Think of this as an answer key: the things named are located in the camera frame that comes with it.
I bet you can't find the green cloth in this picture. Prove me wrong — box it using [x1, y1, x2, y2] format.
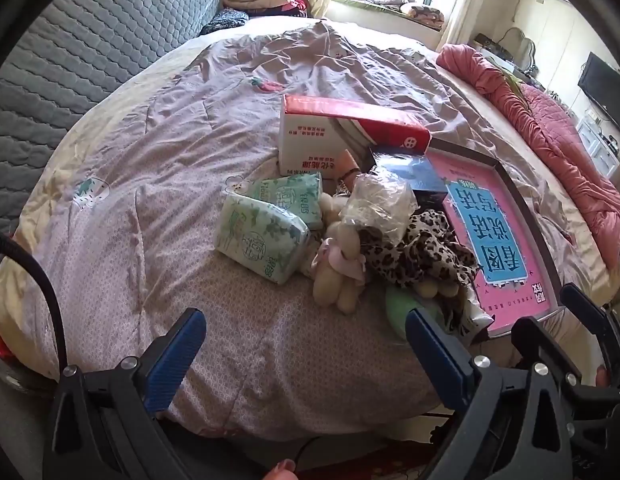
[500, 67, 528, 106]

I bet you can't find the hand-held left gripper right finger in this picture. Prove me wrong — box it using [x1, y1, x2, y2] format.
[405, 307, 583, 466]

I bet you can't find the white plastic packet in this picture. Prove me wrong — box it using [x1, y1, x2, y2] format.
[457, 290, 495, 346]

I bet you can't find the pink framed board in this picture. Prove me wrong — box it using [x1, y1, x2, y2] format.
[425, 137, 573, 338]

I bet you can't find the white drawer cabinet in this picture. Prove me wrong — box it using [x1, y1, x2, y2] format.
[577, 112, 620, 178]

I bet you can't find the person's left hand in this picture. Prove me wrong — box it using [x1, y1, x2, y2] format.
[262, 460, 297, 480]

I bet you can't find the green printed tissue pack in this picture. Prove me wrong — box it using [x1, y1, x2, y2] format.
[215, 194, 311, 286]
[245, 171, 325, 231]

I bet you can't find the patterned window seat blanket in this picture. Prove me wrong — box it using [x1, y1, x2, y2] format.
[350, 0, 445, 31]

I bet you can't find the red and white carton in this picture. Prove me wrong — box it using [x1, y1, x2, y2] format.
[279, 94, 431, 181]

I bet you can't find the white dressing table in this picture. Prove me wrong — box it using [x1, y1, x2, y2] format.
[472, 34, 545, 86]

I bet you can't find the green soft ball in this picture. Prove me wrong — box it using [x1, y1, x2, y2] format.
[386, 285, 448, 341]

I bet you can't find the black cable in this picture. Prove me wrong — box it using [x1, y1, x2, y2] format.
[0, 230, 68, 376]

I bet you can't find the dark blue box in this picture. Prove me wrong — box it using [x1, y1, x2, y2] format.
[367, 146, 448, 206]

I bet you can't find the grey quilted headboard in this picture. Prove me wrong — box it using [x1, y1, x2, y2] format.
[0, 0, 225, 241]

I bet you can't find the leopard print cloth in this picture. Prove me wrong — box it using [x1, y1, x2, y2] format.
[357, 209, 483, 328]

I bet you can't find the dark knit cloth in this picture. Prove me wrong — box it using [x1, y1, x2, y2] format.
[200, 8, 251, 37]

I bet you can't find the black television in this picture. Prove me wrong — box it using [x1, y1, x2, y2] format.
[578, 52, 620, 136]

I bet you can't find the pink workbook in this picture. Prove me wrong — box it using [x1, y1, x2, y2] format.
[430, 152, 558, 333]

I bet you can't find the vanity mirror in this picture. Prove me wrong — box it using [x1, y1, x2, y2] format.
[500, 27, 538, 71]

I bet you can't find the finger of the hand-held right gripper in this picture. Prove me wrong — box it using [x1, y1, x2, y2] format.
[512, 316, 610, 403]
[562, 284, 620, 346]

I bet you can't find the clear plastic bag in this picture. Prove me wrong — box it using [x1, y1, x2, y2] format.
[340, 172, 419, 236]

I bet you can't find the cream bed sheet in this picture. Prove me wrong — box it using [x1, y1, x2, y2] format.
[310, 15, 620, 306]

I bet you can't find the red cloth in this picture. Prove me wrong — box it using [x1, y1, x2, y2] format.
[0, 327, 18, 361]

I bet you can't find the cream plush rabbit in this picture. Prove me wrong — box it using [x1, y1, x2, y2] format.
[310, 192, 367, 315]

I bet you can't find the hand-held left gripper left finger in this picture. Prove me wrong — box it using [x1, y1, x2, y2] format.
[42, 308, 208, 461]

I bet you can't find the pink quilt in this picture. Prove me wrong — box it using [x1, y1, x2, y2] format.
[436, 44, 620, 281]

